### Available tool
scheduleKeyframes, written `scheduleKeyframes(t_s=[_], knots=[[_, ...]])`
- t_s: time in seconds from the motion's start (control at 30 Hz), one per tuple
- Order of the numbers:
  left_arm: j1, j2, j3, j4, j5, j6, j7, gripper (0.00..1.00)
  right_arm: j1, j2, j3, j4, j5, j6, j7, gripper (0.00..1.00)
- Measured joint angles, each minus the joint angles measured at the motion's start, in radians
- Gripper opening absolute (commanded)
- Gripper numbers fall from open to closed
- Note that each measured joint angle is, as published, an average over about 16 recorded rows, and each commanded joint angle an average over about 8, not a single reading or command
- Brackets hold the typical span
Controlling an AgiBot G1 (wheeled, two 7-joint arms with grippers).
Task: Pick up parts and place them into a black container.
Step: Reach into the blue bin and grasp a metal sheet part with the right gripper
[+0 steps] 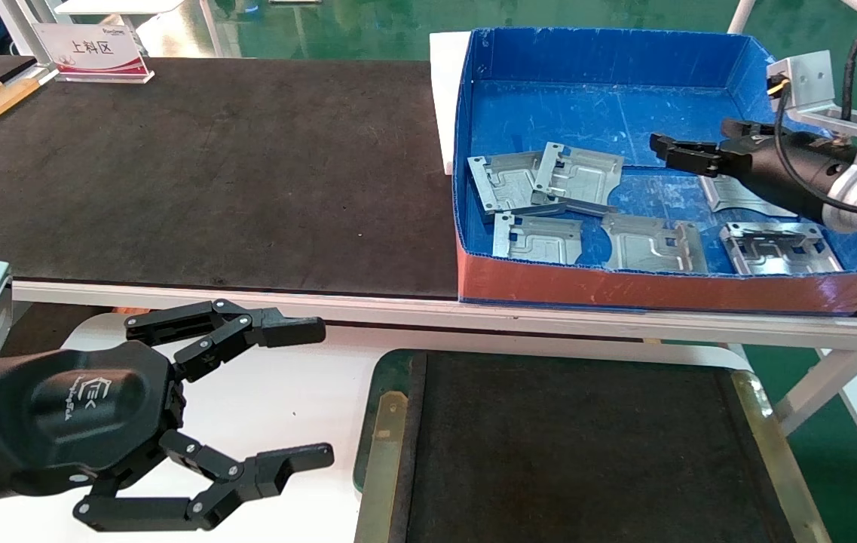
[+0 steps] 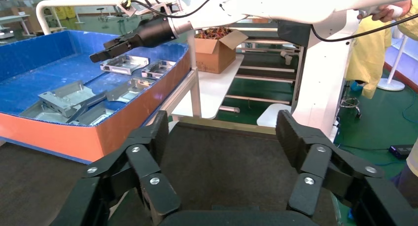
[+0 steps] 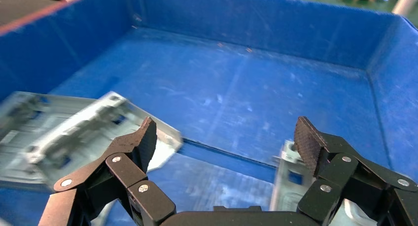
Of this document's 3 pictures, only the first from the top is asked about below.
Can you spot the white foam board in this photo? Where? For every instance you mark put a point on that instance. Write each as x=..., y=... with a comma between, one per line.
x=445, y=98

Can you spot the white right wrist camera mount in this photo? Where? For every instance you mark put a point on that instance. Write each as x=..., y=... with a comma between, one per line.
x=812, y=79

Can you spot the blue corrugated plastic box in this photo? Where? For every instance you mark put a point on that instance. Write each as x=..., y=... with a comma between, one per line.
x=586, y=98

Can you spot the stamped grey metal bracket plate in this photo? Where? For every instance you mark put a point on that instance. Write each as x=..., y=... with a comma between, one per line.
x=737, y=197
x=537, y=240
x=583, y=177
x=500, y=185
x=654, y=247
x=775, y=253

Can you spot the acrylic sign with red stripe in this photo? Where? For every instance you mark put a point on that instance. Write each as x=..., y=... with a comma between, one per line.
x=93, y=49

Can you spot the black rubber table mat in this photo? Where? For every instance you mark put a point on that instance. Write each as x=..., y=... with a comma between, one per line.
x=209, y=173

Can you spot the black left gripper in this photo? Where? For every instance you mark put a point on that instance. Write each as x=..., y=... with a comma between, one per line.
x=89, y=415

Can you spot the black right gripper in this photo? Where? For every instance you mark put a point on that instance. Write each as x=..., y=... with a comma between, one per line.
x=767, y=162

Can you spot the black container with green rim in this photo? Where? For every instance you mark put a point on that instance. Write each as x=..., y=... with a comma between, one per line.
x=571, y=452

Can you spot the white metal frame post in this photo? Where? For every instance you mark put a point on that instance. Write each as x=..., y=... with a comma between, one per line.
x=17, y=23

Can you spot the white background table top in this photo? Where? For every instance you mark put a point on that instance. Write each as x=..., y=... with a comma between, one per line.
x=119, y=6

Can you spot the white slanted table leg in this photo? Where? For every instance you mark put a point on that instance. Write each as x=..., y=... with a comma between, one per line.
x=827, y=385

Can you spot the aluminium table edge rail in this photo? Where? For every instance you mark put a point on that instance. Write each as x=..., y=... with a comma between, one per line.
x=398, y=311

